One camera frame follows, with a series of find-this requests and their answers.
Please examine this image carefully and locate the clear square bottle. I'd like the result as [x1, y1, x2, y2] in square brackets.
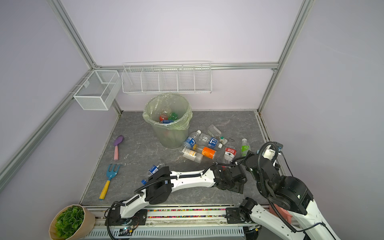
[207, 125, 222, 139]

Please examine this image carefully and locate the white label milky bottle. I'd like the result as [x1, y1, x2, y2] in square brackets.
[182, 148, 203, 164]

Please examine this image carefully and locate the crushed blue label bottle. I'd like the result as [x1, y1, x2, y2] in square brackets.
[141, 163, 164, 185]

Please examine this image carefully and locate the green soda bottle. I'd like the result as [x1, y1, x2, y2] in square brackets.
[168, 113, 179, 121]

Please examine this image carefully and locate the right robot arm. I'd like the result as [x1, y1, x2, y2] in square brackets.
[226, 152, 339, 240]

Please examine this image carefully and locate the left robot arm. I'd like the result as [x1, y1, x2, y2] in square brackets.
[105, 163, 247, 227]

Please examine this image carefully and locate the blue label bottle near bin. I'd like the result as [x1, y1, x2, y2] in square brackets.
[183, 130, 202, 149]

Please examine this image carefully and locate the green mesh trash bin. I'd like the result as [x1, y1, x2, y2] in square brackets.
[143, 93, 193, 149]

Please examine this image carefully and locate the green label bottle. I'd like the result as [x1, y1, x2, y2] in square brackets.
[241, 138, 251, 157]

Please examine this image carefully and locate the red label bottle red cap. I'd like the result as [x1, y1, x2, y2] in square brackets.
[224, 145, 237, 164]

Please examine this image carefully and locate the orange label juice bottle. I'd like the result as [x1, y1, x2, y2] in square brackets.
[193, 145, 217, 160]

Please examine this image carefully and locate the blue label bottle far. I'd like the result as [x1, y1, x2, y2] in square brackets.
[198, 133, 223, 150]

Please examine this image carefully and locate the pink watering can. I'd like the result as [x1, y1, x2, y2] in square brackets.
[269, 205, 293, 224]

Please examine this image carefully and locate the purple pink brush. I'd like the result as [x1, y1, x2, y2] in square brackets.
[114, 135, 124, 161]

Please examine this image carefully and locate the blue yellow garden fork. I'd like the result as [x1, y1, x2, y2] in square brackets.
[99, 164, 121, 200]

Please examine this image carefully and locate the small white mesh basket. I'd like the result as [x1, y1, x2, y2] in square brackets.
[74, 70, 122, 111]

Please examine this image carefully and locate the potted green plant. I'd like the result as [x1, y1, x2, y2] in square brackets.
[49, 205, 96, 240]

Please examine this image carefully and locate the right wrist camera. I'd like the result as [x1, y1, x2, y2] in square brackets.
[263, 142, 284, 164]

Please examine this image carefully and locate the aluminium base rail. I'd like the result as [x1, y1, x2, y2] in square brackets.
[89, 204, 313, 229]

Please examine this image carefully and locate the long white wire shelf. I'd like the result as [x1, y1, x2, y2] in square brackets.
[122, 61, 213, 94]

